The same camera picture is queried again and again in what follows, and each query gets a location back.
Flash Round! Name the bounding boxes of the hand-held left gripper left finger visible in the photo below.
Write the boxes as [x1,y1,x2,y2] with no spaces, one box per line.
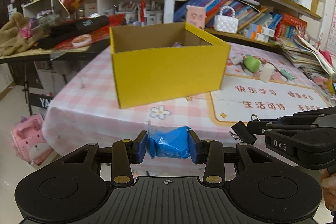
[63,131,148,187]

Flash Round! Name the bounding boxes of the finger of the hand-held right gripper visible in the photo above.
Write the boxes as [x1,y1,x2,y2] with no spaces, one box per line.
[265,115,336,133]
[246,107,336,134]

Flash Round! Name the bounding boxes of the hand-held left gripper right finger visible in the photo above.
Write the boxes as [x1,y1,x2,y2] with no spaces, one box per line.
[187,131,271,187]

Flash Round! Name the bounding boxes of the black binder clip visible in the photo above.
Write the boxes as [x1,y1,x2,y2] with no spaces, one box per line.
[230,120,257,146]

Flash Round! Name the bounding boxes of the blue plastic packet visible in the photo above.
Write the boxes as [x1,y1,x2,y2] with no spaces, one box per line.
[146,120,191,159]

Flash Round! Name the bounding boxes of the yellow cardboard box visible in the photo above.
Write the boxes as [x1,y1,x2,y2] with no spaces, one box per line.
[109,22,232,110]

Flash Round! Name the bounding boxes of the person's right hand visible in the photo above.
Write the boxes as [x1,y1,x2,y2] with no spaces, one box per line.
[320,167,336,217]

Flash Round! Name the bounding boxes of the mint green clip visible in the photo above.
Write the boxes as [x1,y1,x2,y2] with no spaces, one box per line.
[279,69,295,81]

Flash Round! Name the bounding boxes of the pink plush slippers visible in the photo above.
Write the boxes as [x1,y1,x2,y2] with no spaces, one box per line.
[313,75,329,86]

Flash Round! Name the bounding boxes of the white charger cube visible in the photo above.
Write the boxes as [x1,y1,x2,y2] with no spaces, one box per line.
[260,64,275,83]

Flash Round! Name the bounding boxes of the pink checked printed tablecloth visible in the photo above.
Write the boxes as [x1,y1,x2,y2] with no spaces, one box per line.
[42,41,336,175]

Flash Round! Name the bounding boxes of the green toy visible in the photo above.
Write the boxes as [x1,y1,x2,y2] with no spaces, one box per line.
[243,55,262,73]

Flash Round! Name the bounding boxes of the small white red power bank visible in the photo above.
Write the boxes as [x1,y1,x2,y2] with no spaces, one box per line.
[230,54,246,65]

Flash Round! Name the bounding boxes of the stack of papers and magazines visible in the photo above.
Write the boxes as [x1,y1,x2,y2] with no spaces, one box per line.
[279,35,336,80]

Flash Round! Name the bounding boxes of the orange white carton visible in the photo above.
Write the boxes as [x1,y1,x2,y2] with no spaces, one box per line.
[243,29,271,42]
[249,23,275,37]

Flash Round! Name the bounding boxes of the red thick books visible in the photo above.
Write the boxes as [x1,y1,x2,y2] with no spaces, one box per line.
[274,13,308,40]

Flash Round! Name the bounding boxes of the white quilted handbag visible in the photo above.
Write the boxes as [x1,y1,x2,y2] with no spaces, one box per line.
[213,5,239,34]

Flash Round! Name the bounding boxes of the pink cat box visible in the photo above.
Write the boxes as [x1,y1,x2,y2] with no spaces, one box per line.
[11,113,54,166]

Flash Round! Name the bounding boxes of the slanted row of blue books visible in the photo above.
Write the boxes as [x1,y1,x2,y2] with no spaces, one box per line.
[174,0,281,30]

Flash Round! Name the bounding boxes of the red food package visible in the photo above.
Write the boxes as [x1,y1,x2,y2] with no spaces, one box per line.
[54,32,110,50]

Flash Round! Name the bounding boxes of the white pen holder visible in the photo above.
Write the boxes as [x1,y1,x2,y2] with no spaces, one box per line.
[299,0,313,11]

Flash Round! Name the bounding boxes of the pink sticker canister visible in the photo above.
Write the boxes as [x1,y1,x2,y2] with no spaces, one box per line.
[186,5,207,29]

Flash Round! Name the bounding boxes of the long black box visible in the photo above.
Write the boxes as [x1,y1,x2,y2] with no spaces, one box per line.
[39,15,110,50]

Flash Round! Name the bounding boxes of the dark side table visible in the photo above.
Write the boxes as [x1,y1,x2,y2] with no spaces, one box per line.
[0,42,106,115]

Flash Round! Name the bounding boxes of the brown plush cloth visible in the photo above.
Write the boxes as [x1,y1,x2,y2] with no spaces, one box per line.
[0,12,40,57]

